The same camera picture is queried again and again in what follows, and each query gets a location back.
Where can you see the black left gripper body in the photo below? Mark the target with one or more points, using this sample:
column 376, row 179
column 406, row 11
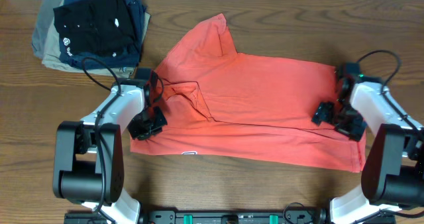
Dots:
column 148, row 123

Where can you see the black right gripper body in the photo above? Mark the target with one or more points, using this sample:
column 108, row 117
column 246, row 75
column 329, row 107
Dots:
column 342, row 120

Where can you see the orange red t-shirt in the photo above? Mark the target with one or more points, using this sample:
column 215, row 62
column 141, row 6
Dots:
column 218, row 101

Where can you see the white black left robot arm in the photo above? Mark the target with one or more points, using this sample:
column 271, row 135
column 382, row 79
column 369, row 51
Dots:
column 88, row 161

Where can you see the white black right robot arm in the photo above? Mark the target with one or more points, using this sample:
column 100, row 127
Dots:
column 392, row 178

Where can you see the navy folded shirt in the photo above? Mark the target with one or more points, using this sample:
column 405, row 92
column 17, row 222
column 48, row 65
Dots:
column 93, row 63

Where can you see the black folded polo shirt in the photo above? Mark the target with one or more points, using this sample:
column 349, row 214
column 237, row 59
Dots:
column 101, row 27

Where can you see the khaki folded garment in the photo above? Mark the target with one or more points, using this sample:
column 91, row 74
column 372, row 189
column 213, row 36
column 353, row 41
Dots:
column 124, row 68

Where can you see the grey folded garment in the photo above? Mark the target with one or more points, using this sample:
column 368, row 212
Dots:
column 43, row 21

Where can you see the black mounting rail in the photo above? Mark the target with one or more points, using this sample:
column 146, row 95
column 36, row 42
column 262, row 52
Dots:
column 293, row 215

